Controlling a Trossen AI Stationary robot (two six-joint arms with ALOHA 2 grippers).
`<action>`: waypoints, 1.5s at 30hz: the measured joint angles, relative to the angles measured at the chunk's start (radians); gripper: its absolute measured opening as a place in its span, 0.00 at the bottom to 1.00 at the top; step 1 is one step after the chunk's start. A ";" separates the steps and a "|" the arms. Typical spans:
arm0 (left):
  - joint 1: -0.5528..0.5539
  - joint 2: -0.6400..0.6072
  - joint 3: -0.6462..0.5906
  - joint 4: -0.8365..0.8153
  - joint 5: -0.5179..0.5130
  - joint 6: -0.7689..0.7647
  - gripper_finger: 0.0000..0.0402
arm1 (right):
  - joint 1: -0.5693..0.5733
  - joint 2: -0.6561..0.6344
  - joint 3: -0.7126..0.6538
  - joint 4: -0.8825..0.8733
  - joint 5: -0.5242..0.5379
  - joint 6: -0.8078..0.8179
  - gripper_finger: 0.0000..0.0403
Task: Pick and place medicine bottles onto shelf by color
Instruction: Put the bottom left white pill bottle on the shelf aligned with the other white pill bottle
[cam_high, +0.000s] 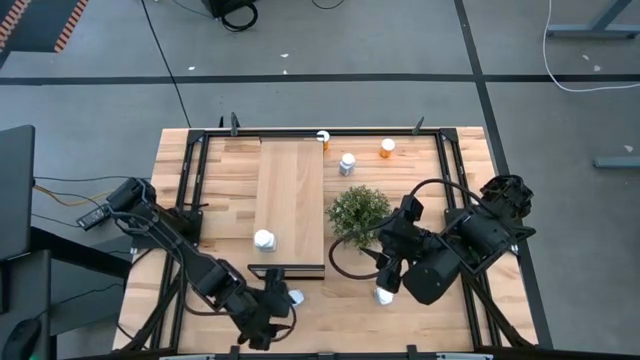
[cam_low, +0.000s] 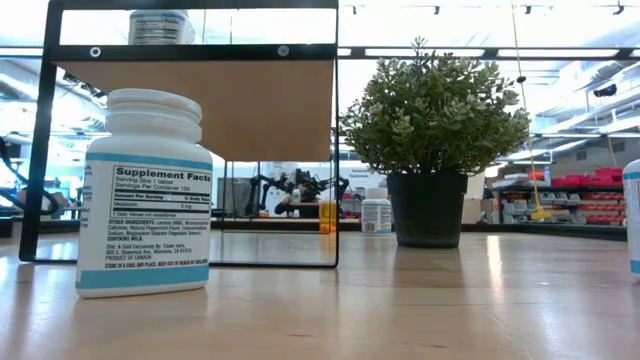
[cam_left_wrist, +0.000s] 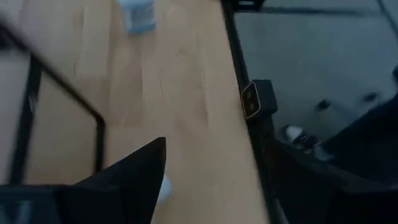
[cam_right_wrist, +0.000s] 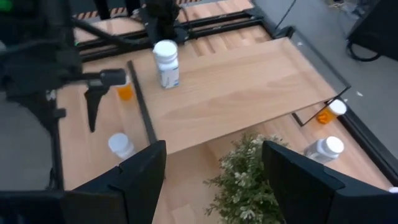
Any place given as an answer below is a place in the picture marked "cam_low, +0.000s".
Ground orange pill bottle white cap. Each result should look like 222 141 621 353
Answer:
318 200 339 235

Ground person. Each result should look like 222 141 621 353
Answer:
273 192 306 219

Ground grey cabinet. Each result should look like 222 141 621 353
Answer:
216 177 251 217

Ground green plant in black pot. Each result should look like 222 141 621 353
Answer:
339 35 532 250

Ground beige cardboard box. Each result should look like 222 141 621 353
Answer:
462 172 489 225

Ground black horizontal beam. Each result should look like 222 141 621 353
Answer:
0 44 640 62

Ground rack with red bins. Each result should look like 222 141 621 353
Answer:
492 167 626 226

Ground wooden shelf with black frame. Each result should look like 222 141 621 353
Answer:
18 0 341 270

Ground yellow hanging cord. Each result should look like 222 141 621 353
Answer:
509 0 552 222

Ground black aluminium rig frame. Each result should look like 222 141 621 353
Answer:
0 217 629 242

